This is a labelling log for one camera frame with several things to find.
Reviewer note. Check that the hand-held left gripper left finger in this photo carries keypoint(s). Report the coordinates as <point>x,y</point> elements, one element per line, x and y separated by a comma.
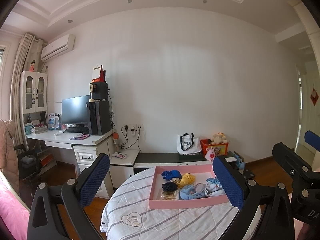
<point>93,180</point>

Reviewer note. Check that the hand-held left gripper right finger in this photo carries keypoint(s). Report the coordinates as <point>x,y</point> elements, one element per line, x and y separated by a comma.
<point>228,182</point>

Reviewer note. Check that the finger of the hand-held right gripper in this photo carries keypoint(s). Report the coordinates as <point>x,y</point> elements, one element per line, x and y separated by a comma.
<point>287,157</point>
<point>312,140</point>

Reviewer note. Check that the yellow plush toy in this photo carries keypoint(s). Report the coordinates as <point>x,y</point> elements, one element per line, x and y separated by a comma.
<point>187,179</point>

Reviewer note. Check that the light blue fleece baby garment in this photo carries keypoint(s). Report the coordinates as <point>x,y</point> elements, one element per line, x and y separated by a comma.
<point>187,193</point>

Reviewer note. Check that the pink tray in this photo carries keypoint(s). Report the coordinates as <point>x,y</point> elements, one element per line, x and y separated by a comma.
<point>175,203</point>

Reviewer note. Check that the tan fabric item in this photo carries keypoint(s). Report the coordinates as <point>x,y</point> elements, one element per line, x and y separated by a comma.
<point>170,195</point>

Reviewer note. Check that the grey pink soft item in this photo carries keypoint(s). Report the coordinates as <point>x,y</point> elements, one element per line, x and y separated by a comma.
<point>200,187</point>

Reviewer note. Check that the light blue white baby cloth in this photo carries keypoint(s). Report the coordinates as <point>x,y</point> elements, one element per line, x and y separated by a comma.
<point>215,187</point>

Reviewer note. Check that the black metal stand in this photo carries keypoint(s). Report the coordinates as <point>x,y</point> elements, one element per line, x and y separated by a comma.
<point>249,174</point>

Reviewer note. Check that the white desk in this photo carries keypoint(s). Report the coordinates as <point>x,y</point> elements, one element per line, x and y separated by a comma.
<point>85,156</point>

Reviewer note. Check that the red toy box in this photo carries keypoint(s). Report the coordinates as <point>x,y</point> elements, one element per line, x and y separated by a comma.
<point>221,150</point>

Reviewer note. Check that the pink plush toy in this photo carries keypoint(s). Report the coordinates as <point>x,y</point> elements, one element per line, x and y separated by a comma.
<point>210,153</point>

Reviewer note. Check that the pink packet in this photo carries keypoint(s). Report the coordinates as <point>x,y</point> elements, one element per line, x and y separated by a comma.
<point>120,155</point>

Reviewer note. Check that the orange capped bottle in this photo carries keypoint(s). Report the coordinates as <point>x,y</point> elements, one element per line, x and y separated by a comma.
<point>115,142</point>

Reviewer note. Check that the pink pens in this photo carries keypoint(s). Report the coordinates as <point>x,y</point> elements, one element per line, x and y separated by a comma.
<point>80,137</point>

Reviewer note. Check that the cream plush toy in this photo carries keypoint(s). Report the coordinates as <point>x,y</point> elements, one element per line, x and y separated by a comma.
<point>219,138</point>

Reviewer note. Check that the red door ornament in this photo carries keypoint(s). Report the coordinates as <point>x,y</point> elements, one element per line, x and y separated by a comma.
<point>314,93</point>

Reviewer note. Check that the small black white toy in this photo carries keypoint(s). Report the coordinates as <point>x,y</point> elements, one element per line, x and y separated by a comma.
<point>176,180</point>

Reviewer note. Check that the black keyboard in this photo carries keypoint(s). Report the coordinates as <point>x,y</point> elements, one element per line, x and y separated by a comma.
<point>75,130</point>

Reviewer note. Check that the white tote bag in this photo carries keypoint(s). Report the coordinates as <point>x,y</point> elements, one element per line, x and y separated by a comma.
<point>188,145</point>

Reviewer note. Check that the navy blue scrunchie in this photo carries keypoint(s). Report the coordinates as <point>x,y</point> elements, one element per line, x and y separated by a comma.
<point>170,187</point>

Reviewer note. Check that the black computer tower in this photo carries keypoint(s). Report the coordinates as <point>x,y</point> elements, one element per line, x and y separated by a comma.
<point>100,117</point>

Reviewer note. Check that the black white low cabinet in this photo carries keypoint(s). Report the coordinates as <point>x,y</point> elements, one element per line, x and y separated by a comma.
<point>155,158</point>

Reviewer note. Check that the white striped quilt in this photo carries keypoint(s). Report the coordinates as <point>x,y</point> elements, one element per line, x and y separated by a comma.
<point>175,220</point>

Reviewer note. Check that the black office chair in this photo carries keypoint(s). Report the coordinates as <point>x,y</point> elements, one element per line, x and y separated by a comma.
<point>27,165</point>

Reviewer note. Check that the blue white packets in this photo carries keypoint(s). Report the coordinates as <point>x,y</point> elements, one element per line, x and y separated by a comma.
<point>53,121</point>

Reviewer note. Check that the black computer monitor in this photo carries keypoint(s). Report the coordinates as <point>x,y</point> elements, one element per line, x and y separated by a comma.
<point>75,110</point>

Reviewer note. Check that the stack of books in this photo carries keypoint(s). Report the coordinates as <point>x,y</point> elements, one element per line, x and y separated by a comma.
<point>38,129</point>

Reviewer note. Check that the pink bed cover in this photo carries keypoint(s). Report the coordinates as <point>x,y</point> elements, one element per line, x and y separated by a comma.
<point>12,210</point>

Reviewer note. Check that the pink padded jacket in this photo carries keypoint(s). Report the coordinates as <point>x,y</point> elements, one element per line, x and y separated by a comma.
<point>8,155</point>

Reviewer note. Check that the black speaker box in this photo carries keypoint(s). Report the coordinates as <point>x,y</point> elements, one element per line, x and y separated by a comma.
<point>101,91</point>

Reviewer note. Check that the red paper bag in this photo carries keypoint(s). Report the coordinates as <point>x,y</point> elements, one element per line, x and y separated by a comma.
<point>102,76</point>

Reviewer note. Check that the white glass-door cabinet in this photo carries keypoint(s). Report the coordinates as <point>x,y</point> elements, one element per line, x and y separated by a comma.
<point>33,92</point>

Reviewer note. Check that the small doll figure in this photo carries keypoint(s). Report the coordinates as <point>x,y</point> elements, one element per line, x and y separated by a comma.
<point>32,65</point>

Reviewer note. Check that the white air conditioner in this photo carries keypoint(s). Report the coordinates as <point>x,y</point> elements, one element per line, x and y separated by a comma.
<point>58,47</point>

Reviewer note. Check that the window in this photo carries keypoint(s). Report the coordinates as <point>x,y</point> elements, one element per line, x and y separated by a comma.
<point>3,55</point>

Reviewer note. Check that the white door frame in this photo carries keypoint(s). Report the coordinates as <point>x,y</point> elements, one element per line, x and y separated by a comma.
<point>298,105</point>

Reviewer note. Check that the wall power outlets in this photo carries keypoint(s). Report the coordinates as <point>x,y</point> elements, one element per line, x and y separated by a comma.
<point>135,127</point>

